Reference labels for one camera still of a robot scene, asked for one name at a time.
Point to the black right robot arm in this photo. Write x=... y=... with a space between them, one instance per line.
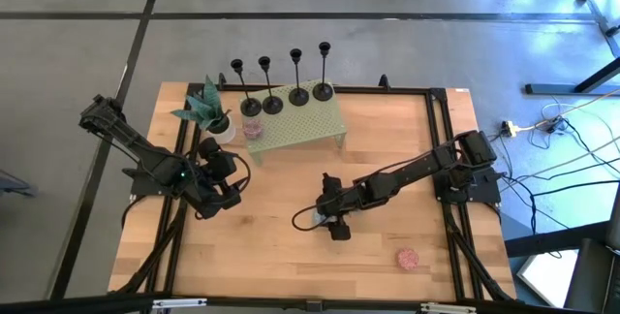
x=412 y=171

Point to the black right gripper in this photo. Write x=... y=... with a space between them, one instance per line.
x=334 y=207

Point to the purple patterned candle tin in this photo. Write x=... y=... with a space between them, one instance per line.
x=408 y=259

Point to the dark floor beam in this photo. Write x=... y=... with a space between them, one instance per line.
x=557 y=239

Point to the black stand base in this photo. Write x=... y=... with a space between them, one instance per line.
x=557 y=88

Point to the white power strip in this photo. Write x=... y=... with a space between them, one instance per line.
x=509 y=128

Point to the silver metal bracket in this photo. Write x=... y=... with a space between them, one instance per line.
x=179 y=303
x=448 y=308

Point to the black aluminium table frame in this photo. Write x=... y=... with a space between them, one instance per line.
x=387 y=89

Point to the grey cabinet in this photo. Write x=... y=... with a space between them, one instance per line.
x=593 y=275

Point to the pink glass cup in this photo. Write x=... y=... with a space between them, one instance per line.
x=252 y=129

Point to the black stand legs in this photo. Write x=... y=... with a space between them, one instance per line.
x=603 y=13

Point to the snake plant in white pot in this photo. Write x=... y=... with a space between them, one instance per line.
x=208 y=110

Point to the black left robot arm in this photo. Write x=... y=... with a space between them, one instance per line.
x=145 y=156

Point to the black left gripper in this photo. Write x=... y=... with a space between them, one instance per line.
x=222 y=165

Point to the pale green perforated metal shelf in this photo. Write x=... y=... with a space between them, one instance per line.
x=300 y=125

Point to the black candlestick holder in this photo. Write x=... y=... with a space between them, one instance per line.
x=299 y=96
x=322 y=91
x=272 y=104
x=250 y=106

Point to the white floor panel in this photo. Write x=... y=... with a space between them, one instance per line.
x=547 y=275

